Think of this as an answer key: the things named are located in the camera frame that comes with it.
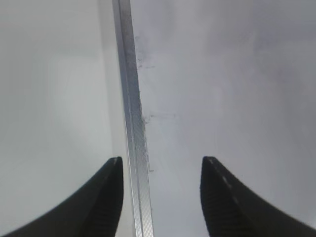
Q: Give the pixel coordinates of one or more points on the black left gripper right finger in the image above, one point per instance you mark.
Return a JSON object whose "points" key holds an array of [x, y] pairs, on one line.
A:
{"points": [[231, 209]]}

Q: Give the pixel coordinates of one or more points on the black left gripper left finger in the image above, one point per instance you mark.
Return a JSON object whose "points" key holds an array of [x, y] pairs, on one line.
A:
{"points": [[94, 210]]}

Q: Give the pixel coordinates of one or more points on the white board with grey frame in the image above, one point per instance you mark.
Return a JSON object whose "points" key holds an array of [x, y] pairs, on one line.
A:
{"points": [[233, 79]]}

